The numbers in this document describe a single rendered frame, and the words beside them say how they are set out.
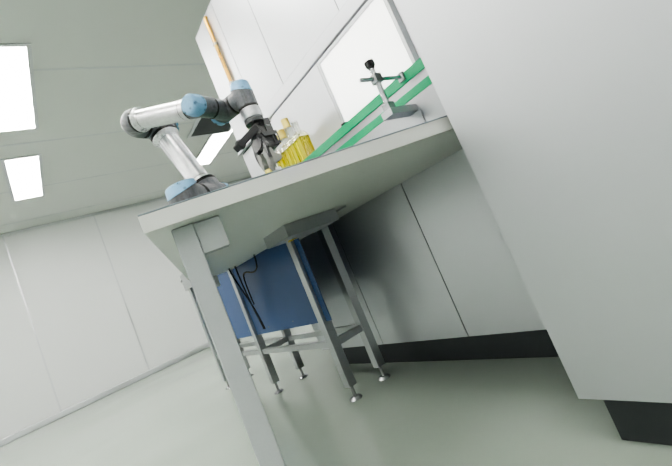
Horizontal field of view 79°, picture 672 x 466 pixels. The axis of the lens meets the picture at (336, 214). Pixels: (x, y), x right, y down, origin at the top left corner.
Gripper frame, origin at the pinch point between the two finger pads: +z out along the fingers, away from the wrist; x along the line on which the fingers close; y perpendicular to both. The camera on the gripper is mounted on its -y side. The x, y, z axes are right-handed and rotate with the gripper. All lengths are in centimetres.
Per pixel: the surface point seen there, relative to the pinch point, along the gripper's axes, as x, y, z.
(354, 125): -25.3, 22.5, -1.5
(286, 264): 38, 13, 31
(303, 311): 40, 13, 53
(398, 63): -40, 39, -15
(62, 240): 608, -27, -153
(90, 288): 608, -13, -69
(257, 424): -47, -50, 59
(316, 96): 5.0, 38.4, -29.4
